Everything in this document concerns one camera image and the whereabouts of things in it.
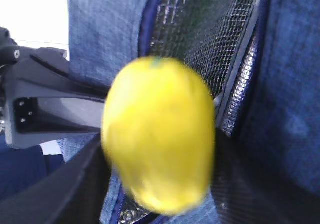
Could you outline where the yellow lemon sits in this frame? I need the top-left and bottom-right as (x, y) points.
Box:
(101, 56), (216, 215)

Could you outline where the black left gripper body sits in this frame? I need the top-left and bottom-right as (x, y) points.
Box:
(0, 27), (71, 149)

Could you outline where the navy blue lunch bag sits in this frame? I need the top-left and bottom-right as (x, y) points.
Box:
(0, 0), (320, 224)

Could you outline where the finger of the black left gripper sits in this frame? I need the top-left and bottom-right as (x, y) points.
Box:
(30, 47), (110, 99)
(29, 97), (105, 136)

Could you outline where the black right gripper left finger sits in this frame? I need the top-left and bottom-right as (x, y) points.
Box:
(0, 134), (110, 223)

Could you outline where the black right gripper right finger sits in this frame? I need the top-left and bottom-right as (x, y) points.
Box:
(211, 128), (320, 223)

